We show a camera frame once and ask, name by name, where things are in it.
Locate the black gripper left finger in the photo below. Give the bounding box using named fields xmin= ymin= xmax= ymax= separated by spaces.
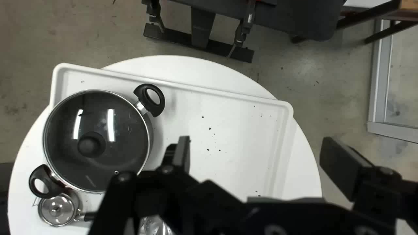
xmin=163 ymin=134 xmax=193 ymax=180

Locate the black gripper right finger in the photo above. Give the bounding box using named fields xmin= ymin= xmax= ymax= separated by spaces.
xmin=318 ymin=135 xmax=418 ymax=219

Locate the glass pot lid black knob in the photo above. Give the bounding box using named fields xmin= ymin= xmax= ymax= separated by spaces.
xmin=41 ymin=90 xmax=151 ymax=193

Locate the white plastic tray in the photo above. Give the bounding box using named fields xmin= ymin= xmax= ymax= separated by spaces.
xmin=30 ymin=62 xmax=295 ymax=232

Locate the black printer cabinet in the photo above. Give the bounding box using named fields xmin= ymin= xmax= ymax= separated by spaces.
xmin=0 ymin=160 xmax=17 ymax=235

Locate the black pot with loop handles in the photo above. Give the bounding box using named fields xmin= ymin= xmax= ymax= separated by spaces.
xmin=27 ymin=82 xmax=167 ymax=199

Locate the grey metal partition frame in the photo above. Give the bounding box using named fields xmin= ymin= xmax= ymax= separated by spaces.
xmin=365 ymin=18 xmax=418 ymax=143

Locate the dark metal desk frame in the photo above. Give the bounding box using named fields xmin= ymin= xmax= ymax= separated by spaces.
xmin=337 ymin=0 xmax=418 ymax=45

